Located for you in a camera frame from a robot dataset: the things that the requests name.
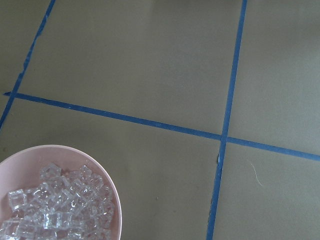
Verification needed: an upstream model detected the pink bowl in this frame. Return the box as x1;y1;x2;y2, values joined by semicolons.
0;144;123;240

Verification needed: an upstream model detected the pile of clear ice cubes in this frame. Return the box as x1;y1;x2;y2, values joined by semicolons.
0;163;115;240

